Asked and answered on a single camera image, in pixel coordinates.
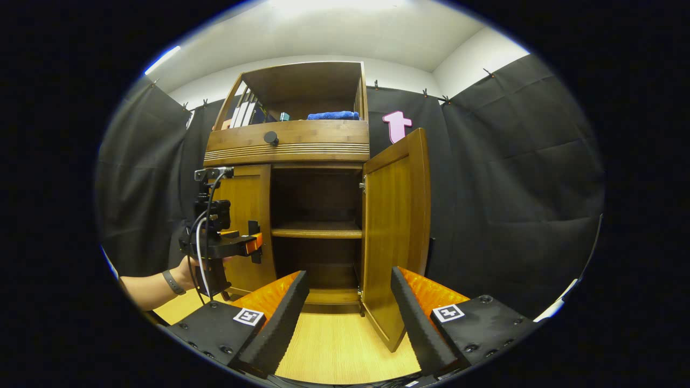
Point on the grey wristband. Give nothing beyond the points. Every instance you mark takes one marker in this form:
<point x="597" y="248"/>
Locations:
<point x="173" y="283"/>

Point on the wooden double-door shoe cabinet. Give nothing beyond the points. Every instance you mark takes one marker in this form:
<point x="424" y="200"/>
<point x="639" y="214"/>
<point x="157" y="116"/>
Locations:
<point x="318" y="151"/>

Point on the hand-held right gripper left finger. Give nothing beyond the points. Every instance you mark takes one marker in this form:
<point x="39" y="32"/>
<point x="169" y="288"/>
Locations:
<point x="275" y="328"/>

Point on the blue folded towel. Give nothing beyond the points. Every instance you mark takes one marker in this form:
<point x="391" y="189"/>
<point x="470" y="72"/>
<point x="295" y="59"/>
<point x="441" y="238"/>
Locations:
<point x="333" y="115"/>

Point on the wooden cabinet door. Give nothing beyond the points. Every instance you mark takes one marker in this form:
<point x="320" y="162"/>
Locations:
<point x="245" y="199"/>
<point x="391" y="231"/>

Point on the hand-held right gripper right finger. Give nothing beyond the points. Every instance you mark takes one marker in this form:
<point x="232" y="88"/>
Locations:
<point x="423" y="328"/>

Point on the black round drawer knob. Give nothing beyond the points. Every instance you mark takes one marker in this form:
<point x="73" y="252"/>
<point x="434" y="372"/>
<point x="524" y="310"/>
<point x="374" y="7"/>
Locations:
<point x="270" y="138"/>

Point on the wooden cabinet drawer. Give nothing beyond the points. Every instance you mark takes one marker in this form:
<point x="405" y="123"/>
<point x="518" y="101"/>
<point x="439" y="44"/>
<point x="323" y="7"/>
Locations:
<point x="323" y="134"/>

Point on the black backdrop cloth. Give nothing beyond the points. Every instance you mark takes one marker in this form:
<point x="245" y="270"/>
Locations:
<point x="501" y="188"/>

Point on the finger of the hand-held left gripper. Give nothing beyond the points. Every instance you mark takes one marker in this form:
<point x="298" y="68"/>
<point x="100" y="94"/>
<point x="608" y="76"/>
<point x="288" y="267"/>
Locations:
<point x="253" y="243"/>

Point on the wooden inner shelf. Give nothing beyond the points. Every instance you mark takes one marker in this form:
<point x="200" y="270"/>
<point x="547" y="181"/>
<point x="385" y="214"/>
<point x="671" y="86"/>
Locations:
<point x="315" y="233"/>

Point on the dark blue book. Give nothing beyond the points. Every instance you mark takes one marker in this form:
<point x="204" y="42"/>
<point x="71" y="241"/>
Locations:
<point x="261" y="117"/>

